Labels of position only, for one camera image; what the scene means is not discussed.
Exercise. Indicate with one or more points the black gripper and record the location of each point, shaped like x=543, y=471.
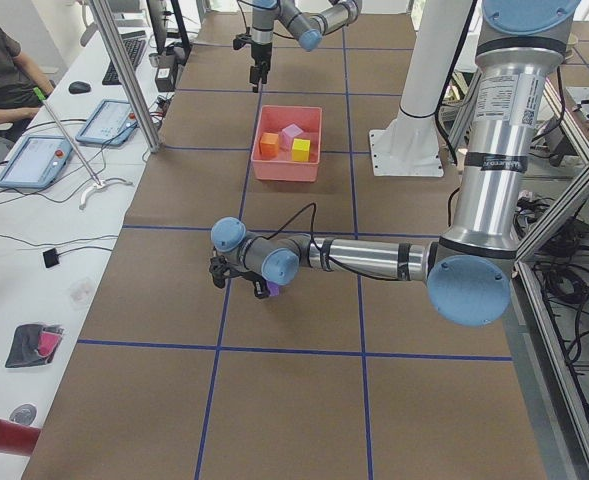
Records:
x=258, y=285
x=260, y=54

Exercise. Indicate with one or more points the purple foam block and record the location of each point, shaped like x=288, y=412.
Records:
x=274, y=290

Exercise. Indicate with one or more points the pink foam block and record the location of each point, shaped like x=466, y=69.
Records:
x=288, y=134

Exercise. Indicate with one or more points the orange foam block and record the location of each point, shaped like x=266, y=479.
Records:
x=269, y=145

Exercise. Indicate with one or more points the yellow foam block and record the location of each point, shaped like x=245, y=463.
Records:
x=300, y=150

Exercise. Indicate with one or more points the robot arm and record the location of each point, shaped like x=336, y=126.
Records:
x=467, y=269
x=307, y=30

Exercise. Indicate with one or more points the pink plastic bin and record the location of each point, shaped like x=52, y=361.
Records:
x=273, y=118

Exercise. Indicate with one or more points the far teach pendant tablet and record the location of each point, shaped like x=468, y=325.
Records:
x=110, y=125

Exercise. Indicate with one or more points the teach pendant tablet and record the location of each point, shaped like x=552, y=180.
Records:
x=36, y=163
x=110, y=125

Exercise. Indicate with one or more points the black computer mouse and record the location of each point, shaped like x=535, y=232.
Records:
x=79, y=87

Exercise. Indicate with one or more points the metal rod on stand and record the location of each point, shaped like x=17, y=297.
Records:
x=98, y=184

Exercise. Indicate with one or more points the small black square puck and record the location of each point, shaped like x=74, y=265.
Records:
x=51, y=258

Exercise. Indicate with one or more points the grey and pink cloth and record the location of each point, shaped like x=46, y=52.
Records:
x=34, y=345

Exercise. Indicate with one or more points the near teach pendant tablet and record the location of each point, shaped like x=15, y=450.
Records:
x=36, y=163

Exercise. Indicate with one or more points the seated person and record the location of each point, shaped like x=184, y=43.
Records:
x=20, y=76

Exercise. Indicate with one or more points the grey round lid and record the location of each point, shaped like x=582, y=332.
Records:
x=24, y=414

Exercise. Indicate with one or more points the red bottle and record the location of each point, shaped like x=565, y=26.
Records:
x=17, y=439

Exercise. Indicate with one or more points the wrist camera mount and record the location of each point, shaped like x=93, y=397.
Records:
x=221, y=271
x=241, y=40

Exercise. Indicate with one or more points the aluminium frame post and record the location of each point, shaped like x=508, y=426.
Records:
x=116, y=50

